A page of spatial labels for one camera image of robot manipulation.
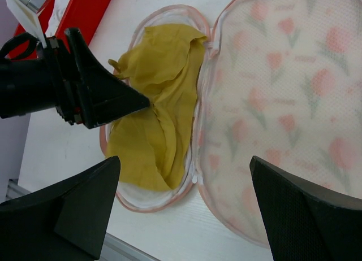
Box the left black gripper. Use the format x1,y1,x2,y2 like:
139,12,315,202
1,28,150,129

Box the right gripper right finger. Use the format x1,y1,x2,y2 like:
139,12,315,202
249,156,361,260

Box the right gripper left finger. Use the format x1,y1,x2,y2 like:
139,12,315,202
1,156,120,260

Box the yellow bra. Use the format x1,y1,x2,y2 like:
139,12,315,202
106,24,207,192

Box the floral mesh laundry bag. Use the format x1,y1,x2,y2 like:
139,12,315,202
116,0,361,247

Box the red plastic tray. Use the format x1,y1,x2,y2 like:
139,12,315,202
1,0,111,61

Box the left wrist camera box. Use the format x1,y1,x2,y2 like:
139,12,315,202
6,0,50,48

